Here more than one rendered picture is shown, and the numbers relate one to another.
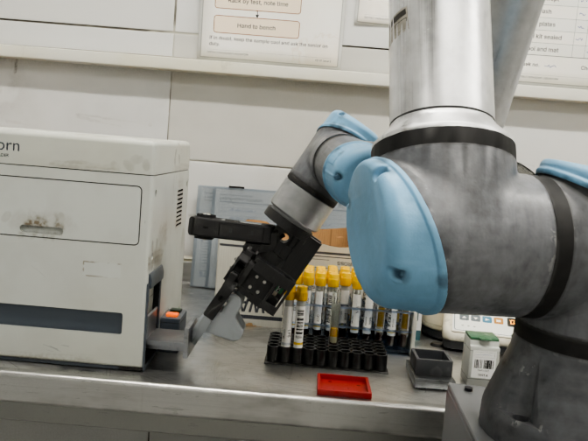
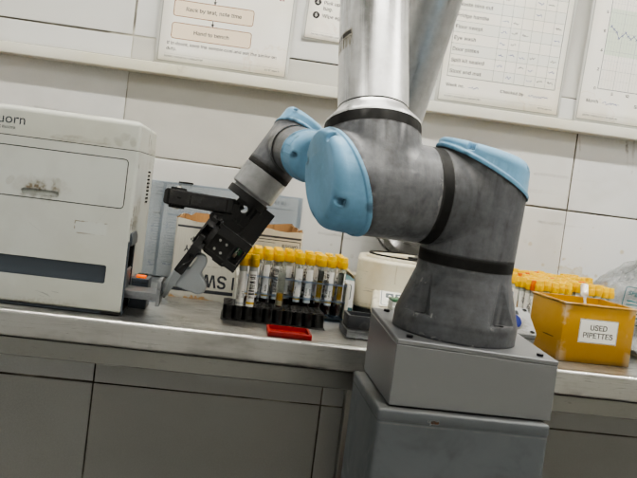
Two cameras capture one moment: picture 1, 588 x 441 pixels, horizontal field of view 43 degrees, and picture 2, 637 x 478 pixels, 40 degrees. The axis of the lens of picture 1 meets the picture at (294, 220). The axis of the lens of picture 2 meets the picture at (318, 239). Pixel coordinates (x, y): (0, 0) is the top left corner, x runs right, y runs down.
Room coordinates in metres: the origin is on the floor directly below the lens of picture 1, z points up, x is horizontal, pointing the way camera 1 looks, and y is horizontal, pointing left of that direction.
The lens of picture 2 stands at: (-0.42, 0.06, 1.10)
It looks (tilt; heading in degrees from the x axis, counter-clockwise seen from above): 3 degrees down; 353
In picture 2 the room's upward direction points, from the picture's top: 7 degrees clockwise
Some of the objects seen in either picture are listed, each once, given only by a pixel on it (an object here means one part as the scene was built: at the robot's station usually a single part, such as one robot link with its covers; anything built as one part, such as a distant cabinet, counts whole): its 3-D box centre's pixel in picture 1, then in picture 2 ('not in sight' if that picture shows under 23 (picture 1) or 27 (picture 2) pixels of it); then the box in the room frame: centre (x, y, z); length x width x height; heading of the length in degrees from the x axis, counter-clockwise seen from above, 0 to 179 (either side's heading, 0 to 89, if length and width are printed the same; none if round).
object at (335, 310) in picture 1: (334, 324); (280, 289); (1.07, -0.07, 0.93); 0.01 x 0.01 x 0.10
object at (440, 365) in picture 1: (430, 367); (359, 324); (1.01, -0.20, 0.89); 0.09 x 0.05 x 0.04; 179
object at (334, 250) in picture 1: (289, 270); (235, 257); (1.38, 0.00, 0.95); 0.29 x 0.25 x 0.15; 179
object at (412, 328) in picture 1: (346, 321); (289, 294); (1.18, -0.10, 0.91); 0.20 x 0.10 x 0.07; 89
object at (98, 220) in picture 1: (84, 236); (64, 207); (1.09, 0.30, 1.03); 0.31 x 0.27 x 0.30; 89
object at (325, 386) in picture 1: (343, 385); (288, 332); (0.95, -0.08, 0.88); 0.07 x 0.07 x 0.01; 89
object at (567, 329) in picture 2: not in sight; (579, 328); (1.04, -0.60, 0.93); 0.13 x 0.13 x 0.10; 4
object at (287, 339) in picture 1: (328, 322); (275, 288); (1.07, -0.06, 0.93); 0.17 x 0.09 x 0.11; 89
